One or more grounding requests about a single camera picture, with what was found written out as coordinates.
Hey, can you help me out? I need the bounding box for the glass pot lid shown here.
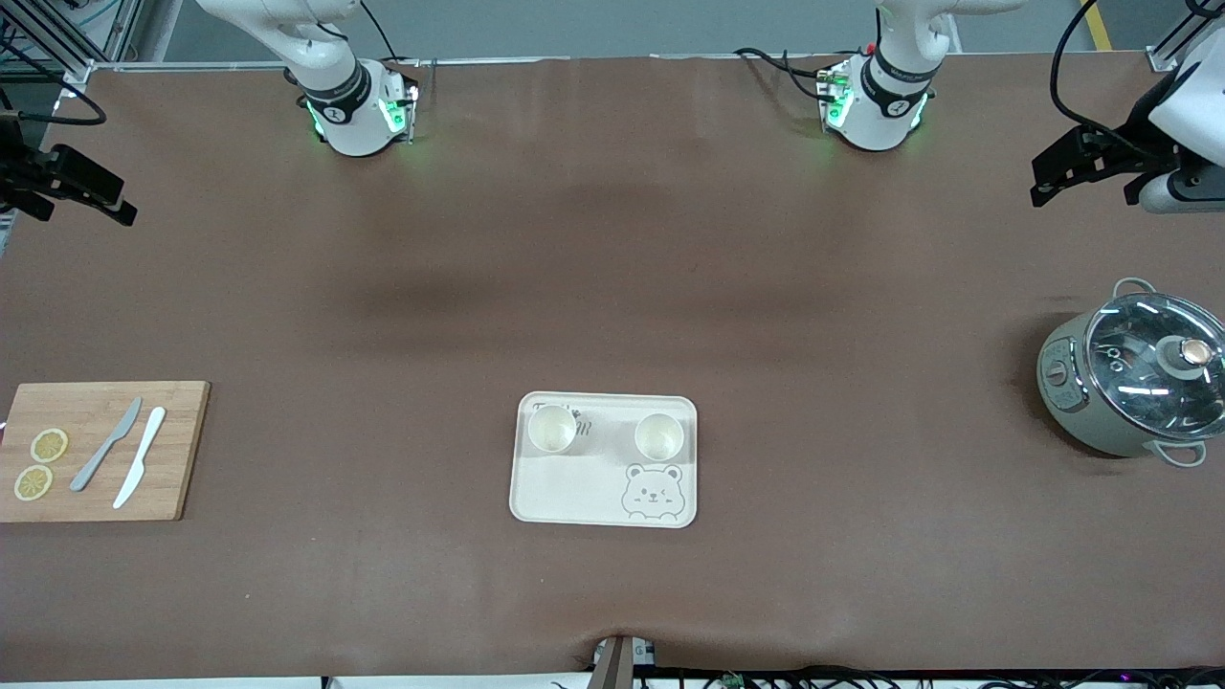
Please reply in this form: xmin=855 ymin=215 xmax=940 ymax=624
xmin=1083 ymin=291 xmax=1225 ymax=442

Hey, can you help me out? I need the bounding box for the bamboo cutting board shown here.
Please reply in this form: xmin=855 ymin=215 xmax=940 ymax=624
xmin=0 ymin=381 xmax=212 ymax=523

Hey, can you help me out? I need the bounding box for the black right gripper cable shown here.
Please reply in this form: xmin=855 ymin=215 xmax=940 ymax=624
xmin=0 ymin=33 xmax=108 ymax=127

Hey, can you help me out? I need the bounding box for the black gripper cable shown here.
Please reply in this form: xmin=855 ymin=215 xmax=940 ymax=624
xmin=0 ymin=33 xmax=108 ymax=127
xmin=1049 ymin=0 xmax=1149 ymax=144

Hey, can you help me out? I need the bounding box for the white IKEA cup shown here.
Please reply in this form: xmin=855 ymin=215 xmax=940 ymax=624
xmin=527 ymin=405 xmax=578 ymax=455
xmin=634 ymin=411 xmax=686 ymax=461

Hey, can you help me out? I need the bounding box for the black arm base cable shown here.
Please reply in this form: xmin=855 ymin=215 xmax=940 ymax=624
xmin=358 ymin=0 xmax=422 ymax=68
xmin=733 ymin=46 xmax=835 ymax=102

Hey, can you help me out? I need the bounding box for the green electric cooking pot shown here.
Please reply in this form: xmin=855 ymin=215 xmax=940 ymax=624
xmin=1036 ymin=277 xmax=1225 ymax=469

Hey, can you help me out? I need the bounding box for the aluminium frame profile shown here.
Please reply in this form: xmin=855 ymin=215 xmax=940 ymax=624
xmin=0 ymin=0 xmax=146 ymax=89

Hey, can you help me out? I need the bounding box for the metal table edge clamp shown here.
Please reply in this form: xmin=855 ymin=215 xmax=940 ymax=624
xmin=591 ymin=633 xmax=658 ymax=689

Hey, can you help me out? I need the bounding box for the black right arm base cable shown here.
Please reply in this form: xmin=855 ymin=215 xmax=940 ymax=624
xmin=358 ymin=0 xmax=422 ymax=68

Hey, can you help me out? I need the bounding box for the cream bear print tray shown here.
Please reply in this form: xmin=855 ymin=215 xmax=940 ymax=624
xmin=508 ymin=391 xmax=700 ymax=529

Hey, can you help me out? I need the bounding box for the white plastic knife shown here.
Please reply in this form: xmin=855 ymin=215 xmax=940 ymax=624
xmin=112 ymin=406 xmax=167 ymax=510

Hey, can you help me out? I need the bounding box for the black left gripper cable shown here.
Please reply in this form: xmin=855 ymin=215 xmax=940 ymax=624
xmin=1049 ymin=0 xmax=1149 ymax=144

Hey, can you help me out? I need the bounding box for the grey plastic knife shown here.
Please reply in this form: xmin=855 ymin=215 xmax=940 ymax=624
xmin=69 ymin=396 xmax=144 ymax=493

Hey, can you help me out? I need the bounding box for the black left arm base cable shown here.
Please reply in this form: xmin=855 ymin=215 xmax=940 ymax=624
xmin=733 ymin=46 xmax=835 ymax=102

